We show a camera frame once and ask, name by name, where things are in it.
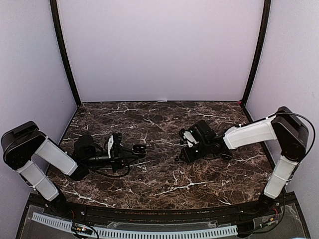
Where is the white slotted cable duct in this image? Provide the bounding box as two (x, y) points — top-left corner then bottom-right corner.
(31, 213), (238, 239)

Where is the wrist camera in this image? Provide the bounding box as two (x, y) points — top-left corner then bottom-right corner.
(179, 128), (198, 147)
(104, 132), (122, 159)

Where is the black closed charging case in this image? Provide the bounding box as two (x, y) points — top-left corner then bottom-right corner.
(221, 153), (233, 161)

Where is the right black frame post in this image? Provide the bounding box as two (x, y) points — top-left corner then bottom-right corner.
(241, 0), (271, 108)

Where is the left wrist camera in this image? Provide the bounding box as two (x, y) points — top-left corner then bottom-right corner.
(104, 132), (122, 159)

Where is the black charging case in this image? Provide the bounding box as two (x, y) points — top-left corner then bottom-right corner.
(132, 144), (147, 157)
(221, 153), (233, 161)

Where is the black frame post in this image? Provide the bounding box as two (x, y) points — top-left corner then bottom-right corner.
(241, 0), (271, 108)
(49, 0), (82, 107)

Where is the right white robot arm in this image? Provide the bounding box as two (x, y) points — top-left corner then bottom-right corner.
(179, 106), (313, 216)

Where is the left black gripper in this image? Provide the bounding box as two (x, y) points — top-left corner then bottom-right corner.
(84, 145), (138, 173)

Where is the left black frame post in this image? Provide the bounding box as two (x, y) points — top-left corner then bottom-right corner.
(49, 0), (82, 107)

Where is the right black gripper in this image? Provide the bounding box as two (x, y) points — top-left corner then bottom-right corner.
(179, 140), (210, 163)

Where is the black front rail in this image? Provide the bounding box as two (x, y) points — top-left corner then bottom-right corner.
(65, 202), (260, 224)

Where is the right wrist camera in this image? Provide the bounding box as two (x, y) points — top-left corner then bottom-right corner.
(179, 128), (198, 147)

